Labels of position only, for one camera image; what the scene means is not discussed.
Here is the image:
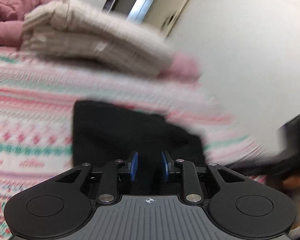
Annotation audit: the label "black pants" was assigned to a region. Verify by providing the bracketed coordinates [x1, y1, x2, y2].
[72, 101, 205, 182]

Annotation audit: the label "cream bedroom door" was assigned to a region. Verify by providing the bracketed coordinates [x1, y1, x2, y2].
[143, 0, 188, 37]

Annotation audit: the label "patterned bed sheet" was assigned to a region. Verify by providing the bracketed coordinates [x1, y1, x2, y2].
[0, 47, 264, 239]

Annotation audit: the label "beige striped folded quilt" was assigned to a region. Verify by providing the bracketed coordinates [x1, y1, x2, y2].
[21, 0, 174, 77]

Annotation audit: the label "mauve pink duvet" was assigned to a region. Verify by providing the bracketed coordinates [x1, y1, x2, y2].
[0, 0, 201, 80]

